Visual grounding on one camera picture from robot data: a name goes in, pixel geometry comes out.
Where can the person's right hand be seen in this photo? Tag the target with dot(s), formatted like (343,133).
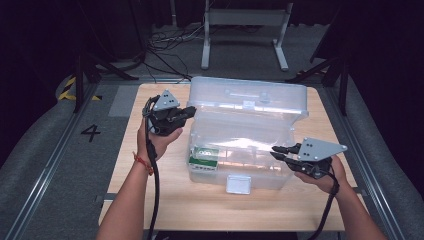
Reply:
(328,181)

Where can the clear plastic storage box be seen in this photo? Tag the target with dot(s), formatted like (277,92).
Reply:
(246,133)

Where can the metal floor rail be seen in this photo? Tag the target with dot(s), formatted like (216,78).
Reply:
(360,156)
(46,166)

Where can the person's left hand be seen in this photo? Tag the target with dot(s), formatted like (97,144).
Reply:
(156,143)

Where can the grey metal pole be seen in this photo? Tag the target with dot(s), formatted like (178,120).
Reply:
(173,11)

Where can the green and white box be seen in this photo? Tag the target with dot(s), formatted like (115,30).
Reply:
(204,157)

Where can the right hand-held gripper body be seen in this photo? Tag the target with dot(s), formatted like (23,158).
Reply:
(316,155)

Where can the white metal stand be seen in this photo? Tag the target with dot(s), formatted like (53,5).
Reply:
(243,17)

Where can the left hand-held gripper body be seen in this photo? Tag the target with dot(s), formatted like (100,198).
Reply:
(165,116)

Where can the black metal stand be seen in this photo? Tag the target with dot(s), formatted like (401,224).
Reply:
(333,76)
(87,75)

